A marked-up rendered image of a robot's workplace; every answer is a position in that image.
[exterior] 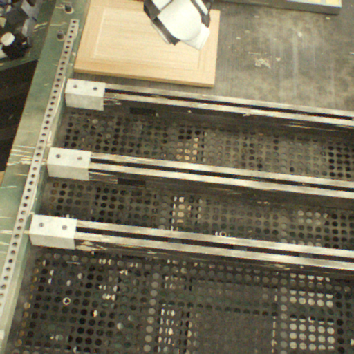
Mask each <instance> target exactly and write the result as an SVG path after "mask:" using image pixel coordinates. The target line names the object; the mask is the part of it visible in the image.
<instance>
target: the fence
mask: <svg viewBox="0 0 354 354"><path fill-rule="evenodd" d="M217 1H229V2H236V3H248V4H255V5H262V6H268V7H275V8H287V9H294V10H306V11H313V12H325V13H332V14H333V15H338V14H339V12H340V9H341V7H342V6H341V0H339V5H334V4H327V3H326V0H321V2H314V1H308V0H217Z"/></svg>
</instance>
